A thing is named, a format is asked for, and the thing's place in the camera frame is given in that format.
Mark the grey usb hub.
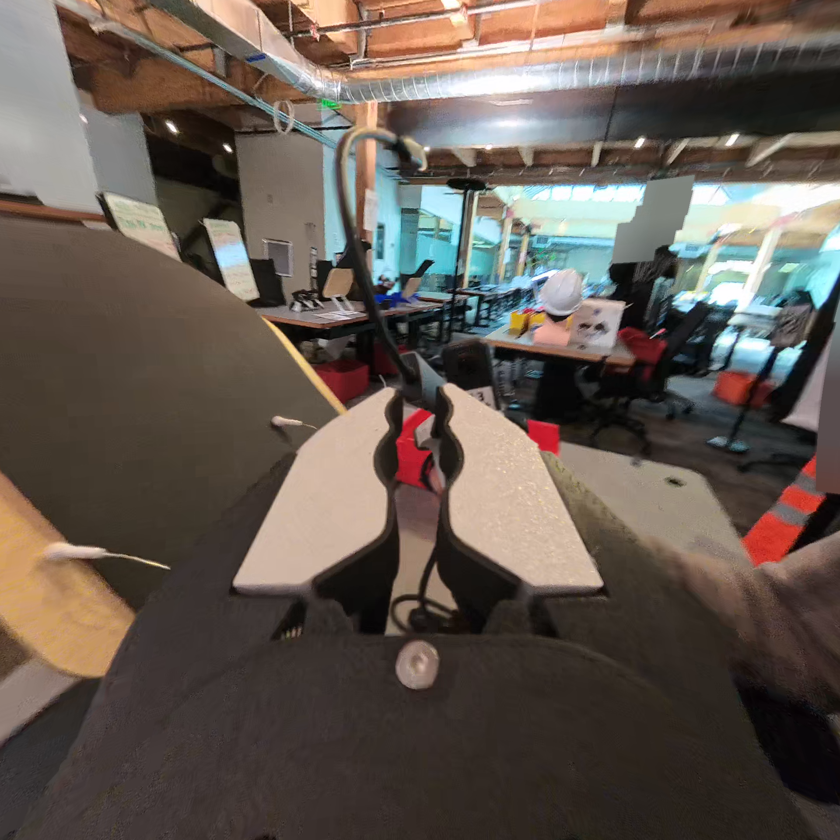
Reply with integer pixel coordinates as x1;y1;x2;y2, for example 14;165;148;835
398;351;450;460

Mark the red plastic bin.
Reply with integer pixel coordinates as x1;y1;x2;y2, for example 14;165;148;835
394;409;562;492

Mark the black floor lamp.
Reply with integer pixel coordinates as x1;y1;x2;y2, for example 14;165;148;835
446;176;488;291

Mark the white hard hat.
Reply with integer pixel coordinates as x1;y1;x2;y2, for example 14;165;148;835
539;269;585;317

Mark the wooden book stand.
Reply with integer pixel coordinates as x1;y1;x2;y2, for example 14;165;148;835
322;266;358;313
0;315;349;680
399;259;435;300

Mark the whiteboard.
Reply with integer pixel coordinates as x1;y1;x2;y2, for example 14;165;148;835
202;218;261;303
98;192;182;261

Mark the cardboard product box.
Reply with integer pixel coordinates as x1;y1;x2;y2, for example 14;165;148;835
571;298;626;349

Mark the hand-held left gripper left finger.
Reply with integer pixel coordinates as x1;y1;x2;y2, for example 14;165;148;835
233;386;403;597

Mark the silver ventilation duct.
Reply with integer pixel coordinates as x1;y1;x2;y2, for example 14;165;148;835
151;0;840;107

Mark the black sheet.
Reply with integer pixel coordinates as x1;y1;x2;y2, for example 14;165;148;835
0;217;342;611

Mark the orange safety vest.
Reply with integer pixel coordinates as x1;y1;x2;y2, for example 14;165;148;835
742;456;826;567

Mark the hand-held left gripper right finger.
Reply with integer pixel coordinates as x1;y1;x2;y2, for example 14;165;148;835
434;382;605;597

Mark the red jacket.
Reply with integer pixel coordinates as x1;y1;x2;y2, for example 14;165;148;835
617;327;668;383

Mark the orange storage bin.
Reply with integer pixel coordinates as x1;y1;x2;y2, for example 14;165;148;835
714;371;775;410

